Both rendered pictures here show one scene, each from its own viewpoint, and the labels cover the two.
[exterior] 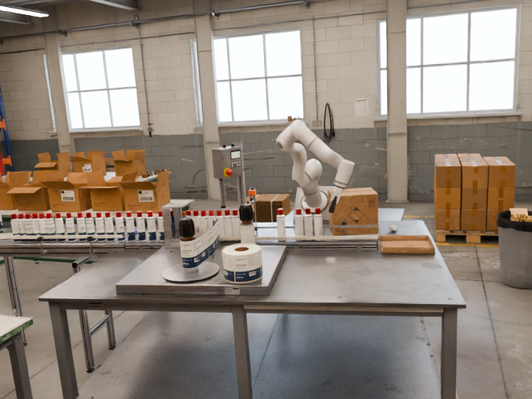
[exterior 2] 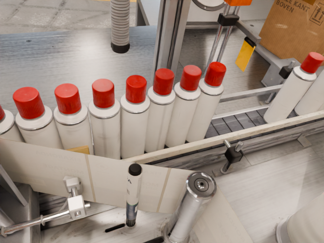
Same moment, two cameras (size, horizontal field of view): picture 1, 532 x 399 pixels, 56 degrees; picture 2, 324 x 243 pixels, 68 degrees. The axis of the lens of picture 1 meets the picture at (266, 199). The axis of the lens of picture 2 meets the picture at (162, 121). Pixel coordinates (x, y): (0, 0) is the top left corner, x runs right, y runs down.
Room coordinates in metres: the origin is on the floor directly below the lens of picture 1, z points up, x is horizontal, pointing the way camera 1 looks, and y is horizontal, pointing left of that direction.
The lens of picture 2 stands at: (2.89, 0.45, 1.32)
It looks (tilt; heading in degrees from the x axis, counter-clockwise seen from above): 47 degrees down; 320
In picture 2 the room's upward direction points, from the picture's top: 11 degrees clockwise
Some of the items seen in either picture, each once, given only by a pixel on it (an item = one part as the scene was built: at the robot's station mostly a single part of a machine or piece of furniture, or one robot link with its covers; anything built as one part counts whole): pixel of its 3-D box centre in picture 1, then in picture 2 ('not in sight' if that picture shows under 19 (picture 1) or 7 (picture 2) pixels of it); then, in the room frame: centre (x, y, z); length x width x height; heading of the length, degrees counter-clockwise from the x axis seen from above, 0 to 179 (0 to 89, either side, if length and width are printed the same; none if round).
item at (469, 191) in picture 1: (469, 195); not in sight; (6.05, -2.52, 0.45); 1.20 x 0.84 x 0.89; 162
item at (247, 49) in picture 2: not in sight; (245, 54); (3.13, 0.09, 1.09); 0.03 x 0.01 x 0.06; 169
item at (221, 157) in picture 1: (227, 162); not in sight; (3.23, 0.23, 1.38); 0.17 x 0.10 x 0.19; 134
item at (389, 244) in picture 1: (405, 244); not in sight; (2.94, -0.84, 0.85); 0.30 x 0.26 x 0.04; 79
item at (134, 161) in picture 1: (128, 163); not in sight; (7.16, 1.94, 0.97); 0.43 x 0.42 x 0.37; 157
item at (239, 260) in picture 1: (242, 262); not in sight; (2.46, 0.14, 0.95); 0.20 x 0.20 x 0.14
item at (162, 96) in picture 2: (228, 225); (157, 115); (3.15, 0.25, 0.98); 0.05 x 0.05 x 0.20
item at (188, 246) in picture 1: (188, 245); not in sight; (2.56, 0.42, 1.04); 0.09 x 0.09 x 0.29
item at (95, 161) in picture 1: (88, 165); not in sight; (7.29, 2.55, 0.97); 0.42 x 0.39 x 0.37; 158
